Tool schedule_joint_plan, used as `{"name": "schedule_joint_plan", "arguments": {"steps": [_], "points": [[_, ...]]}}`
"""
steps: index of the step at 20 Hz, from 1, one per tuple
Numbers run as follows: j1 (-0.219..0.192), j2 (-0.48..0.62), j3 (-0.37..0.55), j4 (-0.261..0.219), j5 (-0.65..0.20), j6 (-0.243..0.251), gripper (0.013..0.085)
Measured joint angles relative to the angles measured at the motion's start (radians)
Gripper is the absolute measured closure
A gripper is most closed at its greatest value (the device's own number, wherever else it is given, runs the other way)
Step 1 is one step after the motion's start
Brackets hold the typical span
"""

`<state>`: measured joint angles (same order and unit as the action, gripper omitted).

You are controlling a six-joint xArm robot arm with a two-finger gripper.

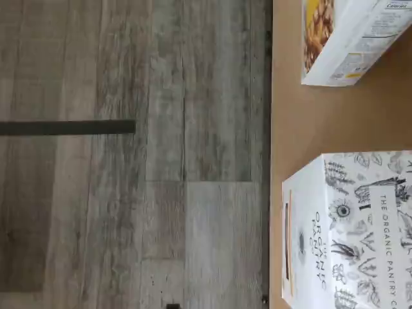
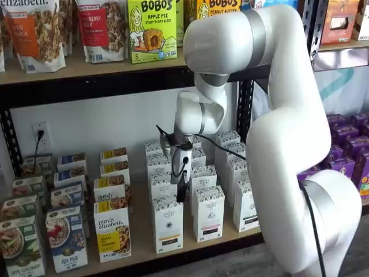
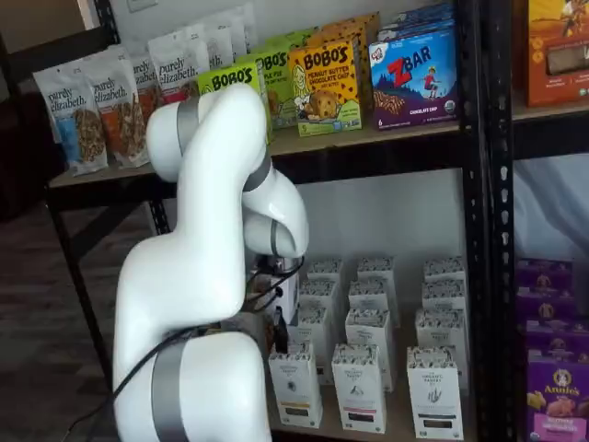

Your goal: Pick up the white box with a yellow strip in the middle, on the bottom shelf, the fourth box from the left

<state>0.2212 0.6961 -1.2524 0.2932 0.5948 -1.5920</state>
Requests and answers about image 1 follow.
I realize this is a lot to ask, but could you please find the white yellow granola box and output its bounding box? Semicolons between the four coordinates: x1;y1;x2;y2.
300;0;412;88

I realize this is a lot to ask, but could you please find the white box yellow strip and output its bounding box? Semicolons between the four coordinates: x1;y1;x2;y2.
281;150;412;309

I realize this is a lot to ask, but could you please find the black metal stand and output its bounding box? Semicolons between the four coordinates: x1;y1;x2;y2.
0;119;136;136

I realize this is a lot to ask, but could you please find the wooden shelf board with boxes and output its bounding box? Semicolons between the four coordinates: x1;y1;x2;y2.
269;0;412;309

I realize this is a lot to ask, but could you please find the black metal shelf frame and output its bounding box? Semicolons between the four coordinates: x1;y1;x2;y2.
261;0;274;309

